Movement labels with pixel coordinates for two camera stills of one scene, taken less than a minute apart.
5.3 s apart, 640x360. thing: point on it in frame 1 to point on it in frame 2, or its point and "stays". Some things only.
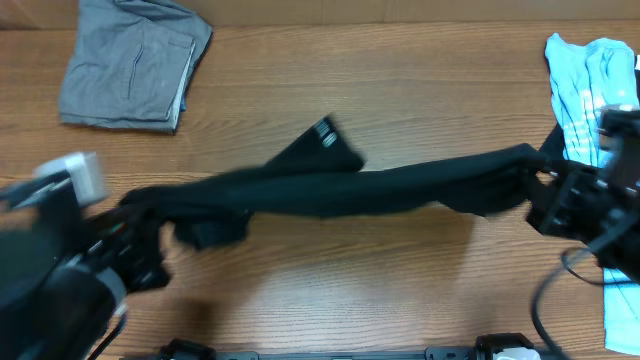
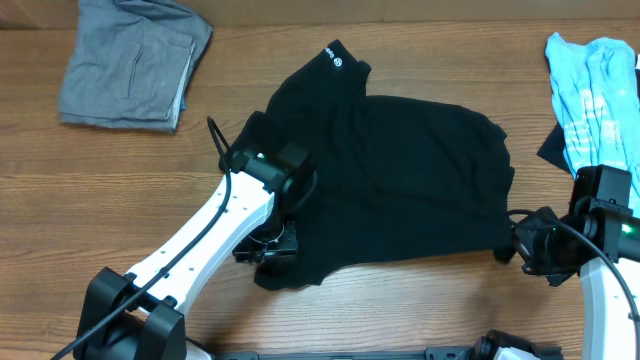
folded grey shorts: x=131 y=65 stays
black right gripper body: x=569 y=198 to x=542 y=243
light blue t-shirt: x=587 y=79 stays
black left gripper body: x=135 y=257 to x=275 y=238
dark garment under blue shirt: x=552 y=148 stays
